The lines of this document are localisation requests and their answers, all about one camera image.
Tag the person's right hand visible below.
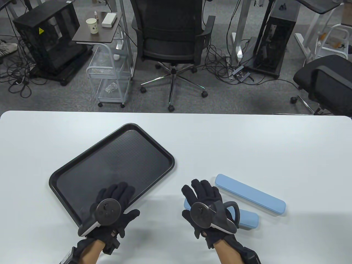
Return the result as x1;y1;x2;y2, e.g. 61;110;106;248
181;179;248;257

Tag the person's left hand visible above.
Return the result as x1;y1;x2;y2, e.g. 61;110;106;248
78;182;141;255

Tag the black white hand controller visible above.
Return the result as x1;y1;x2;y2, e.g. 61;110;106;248
78;199;122;237
190;201;240;235

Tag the blue sliding lunch box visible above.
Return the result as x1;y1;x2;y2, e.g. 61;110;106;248
214;174;286;215
184;199;259;230

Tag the person's left forearm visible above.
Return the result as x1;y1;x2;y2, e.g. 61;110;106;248
81;240;105;264

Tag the person's right forearm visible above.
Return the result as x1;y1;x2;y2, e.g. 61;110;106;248
214;238;244;264

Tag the black plastic tray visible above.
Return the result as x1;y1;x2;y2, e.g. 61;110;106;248
49;123;175;227

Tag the black labelled wrist box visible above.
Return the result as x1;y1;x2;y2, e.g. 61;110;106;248
59;247;79;264
242;247;262;264

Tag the grey power strip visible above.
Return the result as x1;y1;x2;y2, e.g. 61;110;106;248
228;65;255;82

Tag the black wheeled platform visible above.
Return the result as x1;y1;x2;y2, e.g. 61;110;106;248
29;47;94;86

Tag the grey flat panel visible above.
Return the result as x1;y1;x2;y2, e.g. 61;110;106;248
242;37;259;67

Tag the brown side table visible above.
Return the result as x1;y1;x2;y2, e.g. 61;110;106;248
72;12;123;44

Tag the black grey computer tower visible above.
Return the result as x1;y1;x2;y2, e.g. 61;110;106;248
252;0;300;77

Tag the black computer case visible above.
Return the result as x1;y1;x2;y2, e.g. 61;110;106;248
13;2;81;75

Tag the grey metal pole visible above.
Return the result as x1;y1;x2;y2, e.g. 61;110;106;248
118;0;136;81

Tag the black mesh office chair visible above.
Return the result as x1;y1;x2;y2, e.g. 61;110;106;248
129;0;216;112

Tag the black padded office chair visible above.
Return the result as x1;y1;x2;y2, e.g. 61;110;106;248
290;54;352;116

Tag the white flat box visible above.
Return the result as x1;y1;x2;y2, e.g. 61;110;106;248
101;13;117;28

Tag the white desk leg with foot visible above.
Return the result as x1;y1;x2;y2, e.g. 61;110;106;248
294;11;330;65

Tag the dark grey desk top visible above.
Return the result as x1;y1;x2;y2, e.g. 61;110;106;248
296;0;345;15

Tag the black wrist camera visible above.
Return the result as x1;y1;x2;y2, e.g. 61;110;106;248
102;234;120;255

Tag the white wheeled wire cart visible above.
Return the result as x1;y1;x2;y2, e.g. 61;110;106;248
86;44;136;108

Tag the black cable bundle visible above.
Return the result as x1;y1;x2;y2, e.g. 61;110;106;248
205;41;300;88
0;33;36;98

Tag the white tubular stool frame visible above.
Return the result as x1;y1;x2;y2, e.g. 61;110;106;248
313;24;351;59

